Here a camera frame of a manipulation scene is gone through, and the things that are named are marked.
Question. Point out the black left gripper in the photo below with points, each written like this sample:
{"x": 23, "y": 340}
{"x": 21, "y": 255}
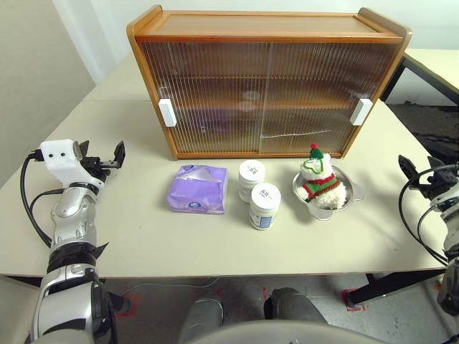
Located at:
{"x": 94, "y": 167}

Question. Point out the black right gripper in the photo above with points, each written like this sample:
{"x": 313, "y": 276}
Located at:
{"x": 443, "y": 182}

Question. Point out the white plush toy striped sweater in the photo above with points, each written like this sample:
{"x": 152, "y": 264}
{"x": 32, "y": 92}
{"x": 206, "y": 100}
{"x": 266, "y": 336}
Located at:
{"x": 330, "y": 197}

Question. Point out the purple tissue pack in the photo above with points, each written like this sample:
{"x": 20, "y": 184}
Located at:
{"x": 193, "y": 193}

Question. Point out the green heart carabiner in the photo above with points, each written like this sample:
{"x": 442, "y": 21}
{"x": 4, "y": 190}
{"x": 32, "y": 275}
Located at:
{"x": 305, "y": 164}

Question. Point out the ribbed translucent sliding door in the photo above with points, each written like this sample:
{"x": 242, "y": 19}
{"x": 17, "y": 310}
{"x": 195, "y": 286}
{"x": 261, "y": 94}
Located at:
{"x": 315, "y": 89}
{"x": 215, "y": 89}

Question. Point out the white lidded jar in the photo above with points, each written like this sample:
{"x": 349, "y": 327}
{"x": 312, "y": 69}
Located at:
{"x": 265, "y": 200}
{"x": 251, "y": 172}

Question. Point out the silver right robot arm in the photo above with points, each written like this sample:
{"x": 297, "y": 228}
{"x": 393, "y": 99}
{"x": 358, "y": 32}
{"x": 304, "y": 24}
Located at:
{"x": 452, "y": 229}

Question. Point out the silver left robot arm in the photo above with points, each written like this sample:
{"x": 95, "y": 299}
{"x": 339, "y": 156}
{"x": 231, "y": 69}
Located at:
{"x": 71, "y": 204}

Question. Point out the wooden cabinet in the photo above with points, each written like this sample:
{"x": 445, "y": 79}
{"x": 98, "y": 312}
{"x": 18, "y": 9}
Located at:
{"x": 251, "y": 25}

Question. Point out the metal bowl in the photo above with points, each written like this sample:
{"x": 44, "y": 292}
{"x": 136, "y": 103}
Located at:
{"x": 322, "y": 214}

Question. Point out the dark grey rounded shape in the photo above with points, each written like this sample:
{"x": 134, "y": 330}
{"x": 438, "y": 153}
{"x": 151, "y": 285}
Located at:
{"x": 201, "y": 322}
{"x": 294, "y": 304}

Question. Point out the red floor tape mark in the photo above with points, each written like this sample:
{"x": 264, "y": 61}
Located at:
{"x": 264, "y": 294}

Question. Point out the grey robot torso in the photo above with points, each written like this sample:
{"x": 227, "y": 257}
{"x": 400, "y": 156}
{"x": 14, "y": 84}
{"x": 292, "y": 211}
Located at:
{"x": 287, "y": 335}

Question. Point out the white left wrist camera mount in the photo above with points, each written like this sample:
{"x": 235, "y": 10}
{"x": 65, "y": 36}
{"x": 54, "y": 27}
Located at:
{"x": 57, "y": 150}

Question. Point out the black table leg frame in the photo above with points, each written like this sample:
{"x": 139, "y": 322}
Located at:
{"x": 394, "y": 283}

